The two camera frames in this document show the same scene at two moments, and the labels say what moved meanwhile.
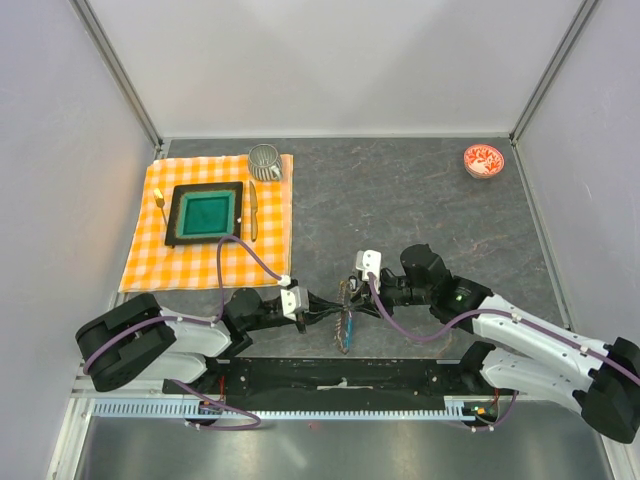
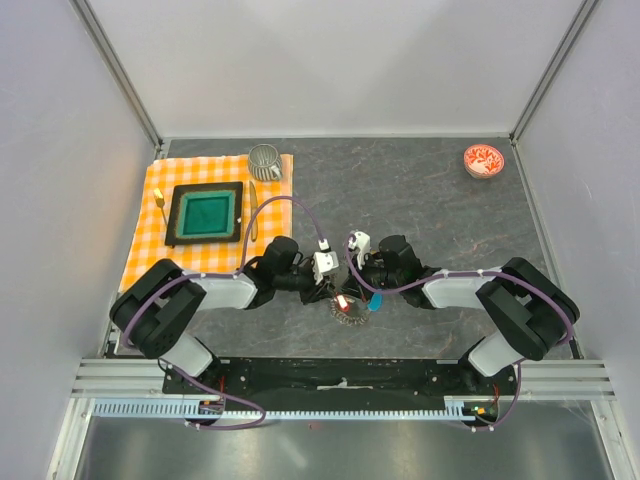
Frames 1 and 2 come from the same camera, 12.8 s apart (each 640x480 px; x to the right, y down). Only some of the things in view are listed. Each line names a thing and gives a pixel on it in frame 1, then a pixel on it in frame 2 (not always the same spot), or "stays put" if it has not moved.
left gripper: [318, 310] to [316, 292]
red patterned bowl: [483, 161] stays put
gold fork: [160, 201] stays put
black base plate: [350, 379] stays put
